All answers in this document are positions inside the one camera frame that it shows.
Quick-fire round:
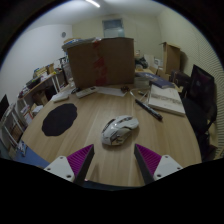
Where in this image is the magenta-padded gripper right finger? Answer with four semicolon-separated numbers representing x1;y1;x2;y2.
133;143;184;186

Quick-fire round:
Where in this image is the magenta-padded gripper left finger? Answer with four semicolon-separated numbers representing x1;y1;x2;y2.
43;143;95;187

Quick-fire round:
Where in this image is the white and black computer mouse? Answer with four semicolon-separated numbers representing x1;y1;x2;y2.
100;114;140;147

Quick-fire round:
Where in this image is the black mouse pad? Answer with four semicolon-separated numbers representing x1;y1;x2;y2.
41;102;79;137

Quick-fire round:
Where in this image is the black marker pen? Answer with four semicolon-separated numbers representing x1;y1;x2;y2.
134;98;164;122

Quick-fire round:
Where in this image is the black office chair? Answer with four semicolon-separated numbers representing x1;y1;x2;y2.
181;64;219;163

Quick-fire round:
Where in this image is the blue book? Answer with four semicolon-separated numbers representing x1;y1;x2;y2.
149;77;176;90

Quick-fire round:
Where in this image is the black monitor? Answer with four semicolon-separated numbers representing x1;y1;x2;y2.
0;94;10;120

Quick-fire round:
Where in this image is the wooden side desk with clutter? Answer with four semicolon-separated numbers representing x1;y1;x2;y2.
16;61;68;108

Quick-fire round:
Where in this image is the white paper sheet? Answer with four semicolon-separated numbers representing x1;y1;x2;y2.
95;85;128;98

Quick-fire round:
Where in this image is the tall brown cardboard box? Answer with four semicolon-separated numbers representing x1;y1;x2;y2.
162;41;182;76

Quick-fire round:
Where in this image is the large brown cardboard box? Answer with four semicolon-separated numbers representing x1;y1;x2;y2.
66;36;136;90

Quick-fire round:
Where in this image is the grey flat cardboard stack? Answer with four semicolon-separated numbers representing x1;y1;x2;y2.
61;37;101;52

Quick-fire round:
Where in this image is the window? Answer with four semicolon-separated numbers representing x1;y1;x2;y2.
102;17;126;38

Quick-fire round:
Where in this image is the ceiling tube light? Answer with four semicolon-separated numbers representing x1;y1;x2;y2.
84;0;101;9

